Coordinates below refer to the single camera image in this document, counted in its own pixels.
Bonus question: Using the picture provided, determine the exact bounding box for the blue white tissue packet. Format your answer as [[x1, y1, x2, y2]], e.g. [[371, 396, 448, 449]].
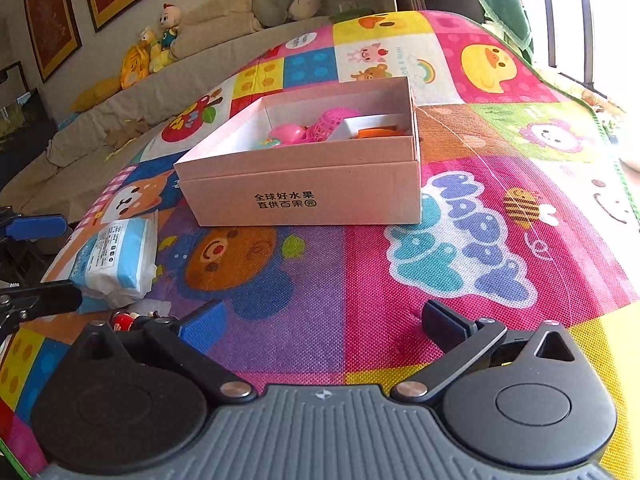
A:
[[67, 210, 161, 311]]

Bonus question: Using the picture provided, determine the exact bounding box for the beige covered sofa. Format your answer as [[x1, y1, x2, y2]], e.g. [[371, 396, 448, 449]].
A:
[[0, 10, 396, 221]]

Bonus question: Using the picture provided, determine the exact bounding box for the green cartoon towel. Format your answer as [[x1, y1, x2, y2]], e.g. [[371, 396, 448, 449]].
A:
[[472, 0, 536, 61]]

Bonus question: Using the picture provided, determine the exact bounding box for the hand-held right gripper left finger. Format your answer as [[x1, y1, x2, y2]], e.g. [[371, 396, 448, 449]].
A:
[[75, 299, 258, 405]]

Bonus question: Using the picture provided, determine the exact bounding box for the pink plastic strainer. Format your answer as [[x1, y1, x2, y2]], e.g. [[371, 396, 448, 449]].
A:
[[306, 107, 362, 143]]

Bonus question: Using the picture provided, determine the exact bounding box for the pink cardboard box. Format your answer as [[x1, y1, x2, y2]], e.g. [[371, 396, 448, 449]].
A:
[[173, 76, 422, 227]]

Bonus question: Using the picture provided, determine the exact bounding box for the black window railing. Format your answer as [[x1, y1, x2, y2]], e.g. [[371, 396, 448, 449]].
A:
[[544, 0, 601, 96]]

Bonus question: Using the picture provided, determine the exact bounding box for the pink and blue toy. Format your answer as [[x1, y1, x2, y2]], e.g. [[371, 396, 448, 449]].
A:
[[255, 124, 307, 151]]

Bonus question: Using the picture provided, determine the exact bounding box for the orange toy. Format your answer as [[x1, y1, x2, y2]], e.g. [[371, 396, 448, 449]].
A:
[[356, 126, 406, 139]]

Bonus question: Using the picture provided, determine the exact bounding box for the yellow cushion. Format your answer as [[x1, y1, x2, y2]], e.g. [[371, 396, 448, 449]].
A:
[[71, 76, 123, 112]]

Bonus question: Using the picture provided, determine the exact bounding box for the green basket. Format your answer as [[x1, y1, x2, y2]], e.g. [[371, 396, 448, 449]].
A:
[[330, 6, 376, 23]]

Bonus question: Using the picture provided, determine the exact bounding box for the brown plush toy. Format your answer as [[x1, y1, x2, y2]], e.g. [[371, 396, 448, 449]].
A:
[[102, 117, 151, 155]]

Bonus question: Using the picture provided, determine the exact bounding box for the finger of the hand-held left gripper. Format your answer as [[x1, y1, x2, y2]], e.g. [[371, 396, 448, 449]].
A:
[[0, 280, 83, 341], [0, 205, 72, 242]]

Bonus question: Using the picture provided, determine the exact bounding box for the small red toy figure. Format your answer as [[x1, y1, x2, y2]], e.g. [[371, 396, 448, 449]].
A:
[[111, 310, 143, 333]]

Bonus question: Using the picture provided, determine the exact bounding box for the grey bear neck pillow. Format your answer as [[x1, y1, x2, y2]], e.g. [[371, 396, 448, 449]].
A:
[[251, 0, 323, 28]]

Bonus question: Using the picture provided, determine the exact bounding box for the colourful cartoon play mat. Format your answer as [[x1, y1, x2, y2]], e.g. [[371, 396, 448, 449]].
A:
[[0, 10, 640, 476]]

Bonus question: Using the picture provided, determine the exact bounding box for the yellow tiger plush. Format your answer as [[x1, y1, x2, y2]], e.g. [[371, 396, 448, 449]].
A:
[[120, 42, 153, 92]]

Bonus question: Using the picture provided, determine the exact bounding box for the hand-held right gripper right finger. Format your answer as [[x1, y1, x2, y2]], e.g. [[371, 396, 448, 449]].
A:
[[391, 299, 576, 408]]

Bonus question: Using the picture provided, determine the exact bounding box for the doll with green shirt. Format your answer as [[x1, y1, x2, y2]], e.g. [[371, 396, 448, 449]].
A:
[[150, 2, 185, 73]]

